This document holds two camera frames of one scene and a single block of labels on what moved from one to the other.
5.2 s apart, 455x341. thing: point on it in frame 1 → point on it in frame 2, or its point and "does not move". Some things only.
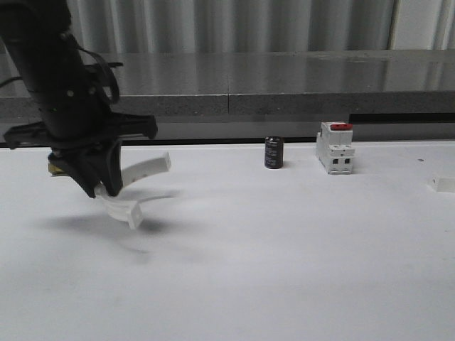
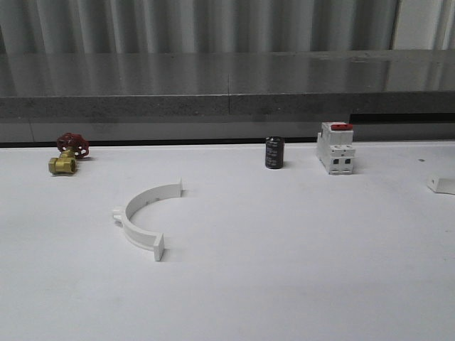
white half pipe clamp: [129, 210] → [123, 215]
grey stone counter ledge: [387, 95] does not move
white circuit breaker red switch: [334, 147] does not move
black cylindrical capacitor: [274, 152] does not move
